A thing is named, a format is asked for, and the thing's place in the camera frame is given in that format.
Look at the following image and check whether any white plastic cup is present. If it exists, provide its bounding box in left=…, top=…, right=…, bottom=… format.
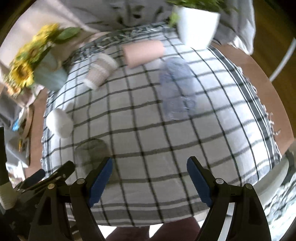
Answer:
left=46, top=108, right=74, bottom=138

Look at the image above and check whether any clear blue glass cup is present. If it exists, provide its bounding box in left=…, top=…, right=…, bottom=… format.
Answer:
left=159, top=57, right=196, bottom=120

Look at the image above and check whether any patterned paper cup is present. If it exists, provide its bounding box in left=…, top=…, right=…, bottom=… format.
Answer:
left=83, top=53, right=118, bottom=90

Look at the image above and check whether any pink cup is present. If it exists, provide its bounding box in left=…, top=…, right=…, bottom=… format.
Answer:
left=121, top=40, right=165, bottom=69

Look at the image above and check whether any round wooden tray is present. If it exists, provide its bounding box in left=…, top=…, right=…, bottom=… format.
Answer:
left=19, top=106, right=34, bottom=138

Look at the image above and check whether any sunflower bouquet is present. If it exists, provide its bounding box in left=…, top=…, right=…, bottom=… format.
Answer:
left=4, top=23, right=81, bottom=96

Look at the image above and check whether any teal ribbed flower vase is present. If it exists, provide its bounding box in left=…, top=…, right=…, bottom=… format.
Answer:
left=34, top=51, right=68, bottom=92

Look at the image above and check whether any checkered grey white tablecloth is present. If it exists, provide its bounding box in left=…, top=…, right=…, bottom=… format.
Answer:
left=41, top=24, right=281, bottom=226

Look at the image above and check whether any white plant pot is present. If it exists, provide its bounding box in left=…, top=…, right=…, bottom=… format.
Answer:
left=175, top=6, right=220, bottom=50

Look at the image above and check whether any green potted plant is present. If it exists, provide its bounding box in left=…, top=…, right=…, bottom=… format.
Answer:
left=166, top=0, right=238, bottom=27

